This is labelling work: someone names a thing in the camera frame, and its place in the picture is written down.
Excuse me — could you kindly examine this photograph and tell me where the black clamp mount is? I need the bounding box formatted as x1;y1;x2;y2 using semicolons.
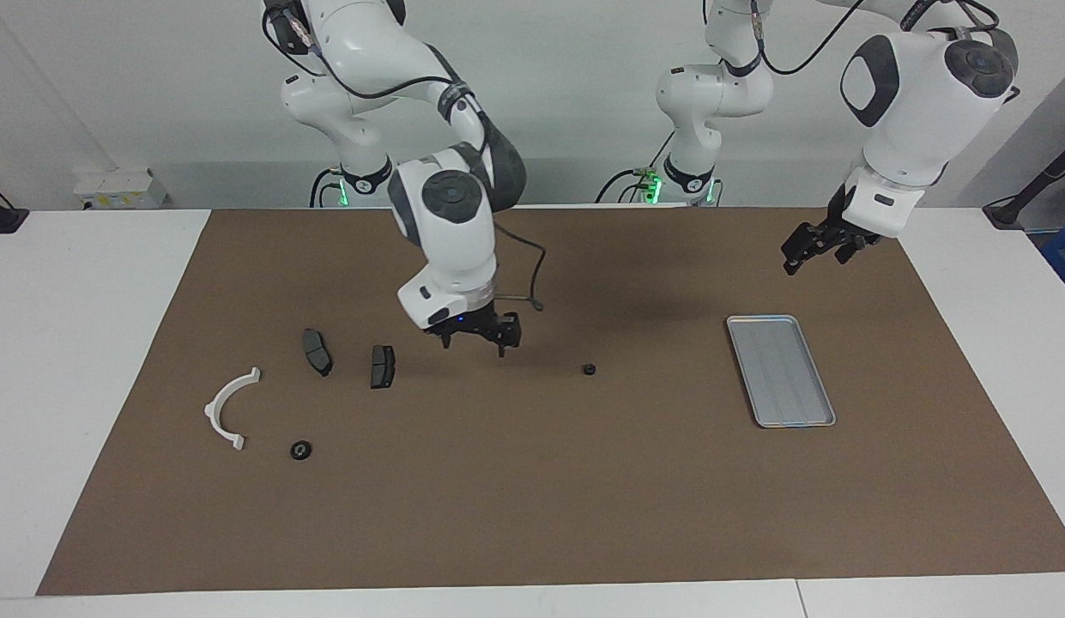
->
0;179;30;235

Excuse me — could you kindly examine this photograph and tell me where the black base cable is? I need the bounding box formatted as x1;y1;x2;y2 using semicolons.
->
593;127;677;205

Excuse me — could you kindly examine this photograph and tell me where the white wall box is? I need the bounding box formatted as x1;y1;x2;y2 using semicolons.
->
72;168;169;210

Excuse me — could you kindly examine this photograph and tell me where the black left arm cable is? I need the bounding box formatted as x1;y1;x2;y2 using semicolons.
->
749;0;1001;76

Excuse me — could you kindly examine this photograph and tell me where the silver metal tray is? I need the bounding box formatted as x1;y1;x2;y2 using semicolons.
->
725;314;838;429

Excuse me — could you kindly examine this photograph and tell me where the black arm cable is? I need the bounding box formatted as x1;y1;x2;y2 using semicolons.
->
749;0;1001;76
489;221;548;313

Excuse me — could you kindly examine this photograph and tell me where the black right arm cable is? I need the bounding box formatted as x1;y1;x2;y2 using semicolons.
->
489;221;548;313

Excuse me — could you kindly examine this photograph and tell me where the white semicircular bracket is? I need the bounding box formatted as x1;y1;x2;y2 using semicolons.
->
203;367;263;451

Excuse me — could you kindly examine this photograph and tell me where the grey brake pad with tabs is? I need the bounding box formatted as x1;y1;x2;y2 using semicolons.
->
302;328;334;378

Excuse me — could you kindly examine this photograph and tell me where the brown table mat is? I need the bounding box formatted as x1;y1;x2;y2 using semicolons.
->
36;206;1065;597

